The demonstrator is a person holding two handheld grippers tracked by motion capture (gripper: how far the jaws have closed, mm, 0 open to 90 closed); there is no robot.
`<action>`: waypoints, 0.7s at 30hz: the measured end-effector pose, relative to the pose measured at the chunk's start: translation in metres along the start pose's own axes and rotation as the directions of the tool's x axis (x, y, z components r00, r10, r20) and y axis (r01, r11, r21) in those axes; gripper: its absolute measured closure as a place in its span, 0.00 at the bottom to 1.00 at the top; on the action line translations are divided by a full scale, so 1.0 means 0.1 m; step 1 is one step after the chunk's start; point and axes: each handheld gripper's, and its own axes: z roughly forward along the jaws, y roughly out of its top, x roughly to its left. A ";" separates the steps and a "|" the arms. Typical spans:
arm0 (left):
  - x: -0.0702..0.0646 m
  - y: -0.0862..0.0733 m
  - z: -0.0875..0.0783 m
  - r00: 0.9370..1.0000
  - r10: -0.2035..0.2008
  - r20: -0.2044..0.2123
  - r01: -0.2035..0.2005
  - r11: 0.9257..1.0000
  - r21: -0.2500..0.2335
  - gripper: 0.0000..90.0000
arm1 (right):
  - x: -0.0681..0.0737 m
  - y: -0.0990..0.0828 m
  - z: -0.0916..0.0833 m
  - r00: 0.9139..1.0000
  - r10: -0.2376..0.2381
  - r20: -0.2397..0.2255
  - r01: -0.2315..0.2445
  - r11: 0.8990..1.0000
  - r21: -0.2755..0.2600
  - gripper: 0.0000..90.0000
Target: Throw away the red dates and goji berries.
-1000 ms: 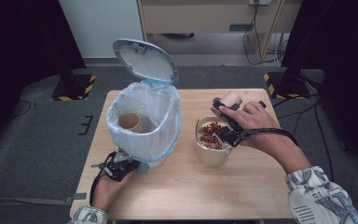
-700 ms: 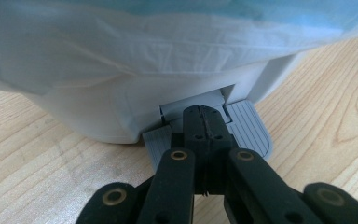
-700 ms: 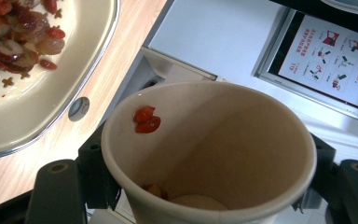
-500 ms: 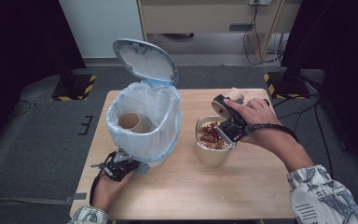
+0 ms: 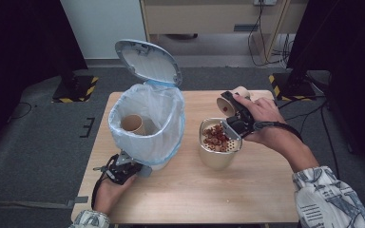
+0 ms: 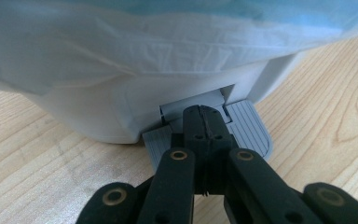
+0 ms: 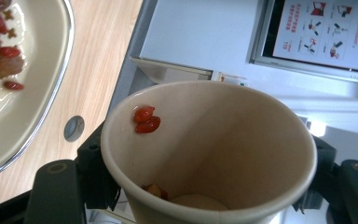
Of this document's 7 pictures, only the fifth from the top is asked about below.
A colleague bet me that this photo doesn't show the light wooden desk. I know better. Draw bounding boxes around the light wooden desk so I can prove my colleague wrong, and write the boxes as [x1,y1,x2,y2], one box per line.
[139,0,310,65]

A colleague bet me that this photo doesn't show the clear plastic bin liner bag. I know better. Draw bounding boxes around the clear plastic bin liner bag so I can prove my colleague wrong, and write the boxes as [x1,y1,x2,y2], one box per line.
[107,83,186,167]

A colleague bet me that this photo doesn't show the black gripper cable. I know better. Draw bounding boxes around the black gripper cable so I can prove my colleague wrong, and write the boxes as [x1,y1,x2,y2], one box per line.
[90,154,119,211]
[253,121,304,143]

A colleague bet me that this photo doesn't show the person's right hand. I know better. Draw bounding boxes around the person's right hand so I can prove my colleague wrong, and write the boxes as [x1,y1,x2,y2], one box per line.
[232,94,298,155]

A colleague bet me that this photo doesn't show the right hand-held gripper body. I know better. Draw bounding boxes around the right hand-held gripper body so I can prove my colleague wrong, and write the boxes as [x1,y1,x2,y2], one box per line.
[221,115,256,142]

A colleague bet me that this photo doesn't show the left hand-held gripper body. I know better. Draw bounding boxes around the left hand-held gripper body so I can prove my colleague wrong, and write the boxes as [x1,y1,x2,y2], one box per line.
[92,150,144,186]

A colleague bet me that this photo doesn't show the white cabinet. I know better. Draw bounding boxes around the white cabinet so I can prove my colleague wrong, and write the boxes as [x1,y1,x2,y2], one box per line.
[60,0,148,60]

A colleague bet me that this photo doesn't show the bowl of food scraps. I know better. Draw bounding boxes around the bowl of food scraps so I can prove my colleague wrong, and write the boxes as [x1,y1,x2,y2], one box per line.
[199,117,243,171]

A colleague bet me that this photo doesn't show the person's left hand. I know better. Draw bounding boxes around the person's left hand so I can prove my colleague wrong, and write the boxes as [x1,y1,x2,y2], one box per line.
[93,175,137,217]

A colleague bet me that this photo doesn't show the pile of brown dried slices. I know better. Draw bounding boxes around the pile of brown dried slices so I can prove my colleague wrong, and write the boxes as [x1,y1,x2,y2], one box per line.
[202,123,232,153]

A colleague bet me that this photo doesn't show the thin black floor cable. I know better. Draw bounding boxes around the thin black floor cable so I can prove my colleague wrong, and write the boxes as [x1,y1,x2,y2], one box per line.
[279,94,326,123]

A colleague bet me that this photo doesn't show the black yellow striped stand base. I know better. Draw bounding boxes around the black yellow striped stand base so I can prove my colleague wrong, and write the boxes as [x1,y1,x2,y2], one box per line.
[51,75,100,104]
[268,72,317,102]

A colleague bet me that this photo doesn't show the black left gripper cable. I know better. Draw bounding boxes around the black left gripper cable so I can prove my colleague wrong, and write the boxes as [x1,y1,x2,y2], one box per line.
[90,154,119,211]

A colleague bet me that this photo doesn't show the black curtain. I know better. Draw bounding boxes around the black curtain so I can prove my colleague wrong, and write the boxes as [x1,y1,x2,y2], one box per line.
[0,0,88,160]
[286,0,365,179]

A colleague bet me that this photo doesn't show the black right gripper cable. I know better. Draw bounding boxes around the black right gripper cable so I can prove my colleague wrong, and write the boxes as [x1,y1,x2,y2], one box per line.
[253,121,304,143]

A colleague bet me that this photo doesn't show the white blue pedal trash bin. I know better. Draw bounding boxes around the white blue pedal trash bin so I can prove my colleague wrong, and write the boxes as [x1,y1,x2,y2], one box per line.
[107,38,186,179]

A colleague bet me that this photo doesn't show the black hanging cables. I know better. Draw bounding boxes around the black hanging cables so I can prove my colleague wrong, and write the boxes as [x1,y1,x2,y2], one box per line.
[246,0,296,68]

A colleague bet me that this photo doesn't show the long black floor cable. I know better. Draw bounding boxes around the long black floor cable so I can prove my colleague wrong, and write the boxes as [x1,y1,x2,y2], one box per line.
[320,103,341,180]

